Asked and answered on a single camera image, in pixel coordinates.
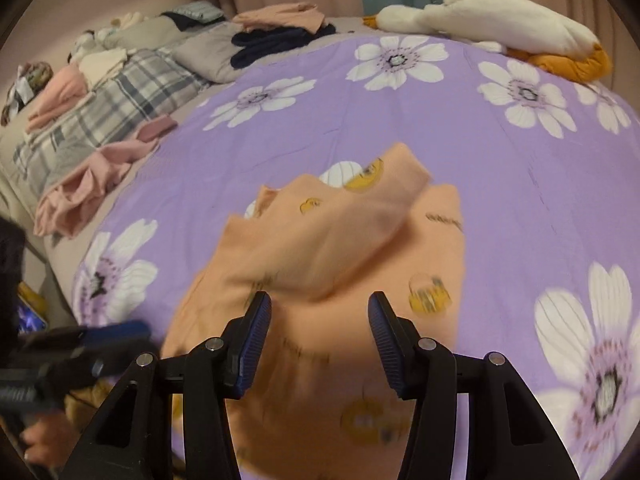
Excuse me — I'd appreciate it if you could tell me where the orange cartoon print garment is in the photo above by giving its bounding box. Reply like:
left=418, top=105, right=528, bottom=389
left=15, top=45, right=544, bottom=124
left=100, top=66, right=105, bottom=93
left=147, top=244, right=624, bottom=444
left=162, top=144, right=465, bottom=479

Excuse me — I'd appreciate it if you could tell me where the white clothes pile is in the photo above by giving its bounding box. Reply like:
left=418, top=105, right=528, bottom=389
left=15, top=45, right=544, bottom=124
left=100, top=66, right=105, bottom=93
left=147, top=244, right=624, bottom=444
left=67, top=12, right=148, bottom=90

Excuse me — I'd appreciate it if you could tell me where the person's left hand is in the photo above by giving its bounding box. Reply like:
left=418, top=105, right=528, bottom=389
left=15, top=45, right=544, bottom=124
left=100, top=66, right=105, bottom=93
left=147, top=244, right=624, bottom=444
left=21, top=411, right=80, bottom=468

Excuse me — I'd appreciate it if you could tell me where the pink crumpled garment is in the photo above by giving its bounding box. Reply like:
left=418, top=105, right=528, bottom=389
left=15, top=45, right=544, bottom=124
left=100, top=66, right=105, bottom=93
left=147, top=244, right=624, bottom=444
left=34, top=115, right=177, bottom=238

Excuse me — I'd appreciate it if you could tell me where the grey plaid pillow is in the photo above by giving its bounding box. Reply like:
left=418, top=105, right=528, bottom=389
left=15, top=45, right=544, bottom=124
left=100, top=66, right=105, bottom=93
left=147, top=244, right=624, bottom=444
left=8, top=50, right=209, bottom=209

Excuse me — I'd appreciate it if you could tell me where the pink folded garment on pillow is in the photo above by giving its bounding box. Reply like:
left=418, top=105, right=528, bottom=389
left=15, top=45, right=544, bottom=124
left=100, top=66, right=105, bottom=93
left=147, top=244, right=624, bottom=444
left=25, top=63, right=89, bottom=133

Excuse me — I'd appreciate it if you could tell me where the purple floral bed quilt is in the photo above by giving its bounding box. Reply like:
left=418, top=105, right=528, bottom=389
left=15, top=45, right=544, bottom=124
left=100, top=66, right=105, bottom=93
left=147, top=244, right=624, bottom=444
left=72, top=36, right=639, bottom=479

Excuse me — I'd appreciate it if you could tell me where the beige pillow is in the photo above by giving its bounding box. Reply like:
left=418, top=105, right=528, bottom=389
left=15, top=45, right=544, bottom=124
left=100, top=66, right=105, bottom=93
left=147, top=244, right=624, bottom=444
left=172, top=22, right=245, bottom=84

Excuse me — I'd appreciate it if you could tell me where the dark navy folded garment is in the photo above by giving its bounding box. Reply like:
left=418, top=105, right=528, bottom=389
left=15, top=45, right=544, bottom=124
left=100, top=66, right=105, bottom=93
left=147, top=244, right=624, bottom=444
left=230, top=24, right=336, bottom=70

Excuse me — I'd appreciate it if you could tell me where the peach folded garment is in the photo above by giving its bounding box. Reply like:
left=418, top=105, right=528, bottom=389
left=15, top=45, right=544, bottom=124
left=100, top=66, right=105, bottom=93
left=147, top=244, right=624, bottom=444
left=232, top=2, right=326, bottom=34

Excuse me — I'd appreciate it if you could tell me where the white goose plush toy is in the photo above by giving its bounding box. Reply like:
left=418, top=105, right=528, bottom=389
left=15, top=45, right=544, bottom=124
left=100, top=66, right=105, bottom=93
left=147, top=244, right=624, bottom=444
left=363, top=0, right=613, bottom=84

